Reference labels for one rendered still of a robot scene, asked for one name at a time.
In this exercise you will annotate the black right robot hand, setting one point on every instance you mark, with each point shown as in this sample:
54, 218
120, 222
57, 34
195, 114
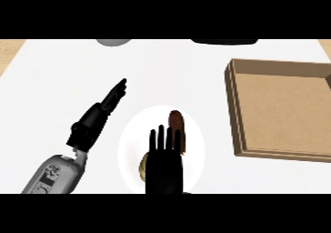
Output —
163, 164

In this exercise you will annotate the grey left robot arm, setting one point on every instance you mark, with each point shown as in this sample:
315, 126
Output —
54, 176

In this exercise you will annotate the white plate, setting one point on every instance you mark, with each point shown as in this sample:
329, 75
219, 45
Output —
191, 145

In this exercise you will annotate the brown cardboard box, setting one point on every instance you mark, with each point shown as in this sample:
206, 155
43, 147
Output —
284, 112

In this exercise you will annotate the white mat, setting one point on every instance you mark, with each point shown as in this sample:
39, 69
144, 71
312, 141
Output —
173, 79

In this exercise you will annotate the grey round object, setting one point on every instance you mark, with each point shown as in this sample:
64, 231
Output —
113, 42

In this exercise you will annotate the black object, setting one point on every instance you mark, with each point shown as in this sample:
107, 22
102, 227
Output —
225, 41

